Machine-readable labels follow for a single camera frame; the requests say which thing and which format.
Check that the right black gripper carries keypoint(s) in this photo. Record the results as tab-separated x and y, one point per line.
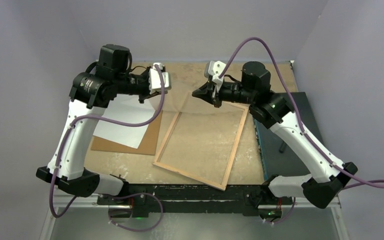
208	93

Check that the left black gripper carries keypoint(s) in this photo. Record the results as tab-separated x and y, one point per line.
146	72

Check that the wooden picture frame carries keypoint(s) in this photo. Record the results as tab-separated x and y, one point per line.
202	147

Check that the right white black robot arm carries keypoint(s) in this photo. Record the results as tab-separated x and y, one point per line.
327	176

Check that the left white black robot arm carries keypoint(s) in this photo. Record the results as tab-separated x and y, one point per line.
90	95

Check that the brown backing board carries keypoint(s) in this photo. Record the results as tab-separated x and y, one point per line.
147	146

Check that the small hammer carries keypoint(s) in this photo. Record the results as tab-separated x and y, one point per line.
282	147

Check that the dark blue book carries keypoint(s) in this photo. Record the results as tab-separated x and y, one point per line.
288	163

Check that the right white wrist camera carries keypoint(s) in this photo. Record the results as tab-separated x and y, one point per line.
214	71

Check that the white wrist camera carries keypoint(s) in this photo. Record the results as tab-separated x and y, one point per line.
156	73
214	71

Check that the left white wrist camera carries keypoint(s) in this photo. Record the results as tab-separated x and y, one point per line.
156	73

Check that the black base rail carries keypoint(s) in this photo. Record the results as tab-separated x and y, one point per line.
195	198

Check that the aluminium frame rails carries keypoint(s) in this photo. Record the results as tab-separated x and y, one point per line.
93	89

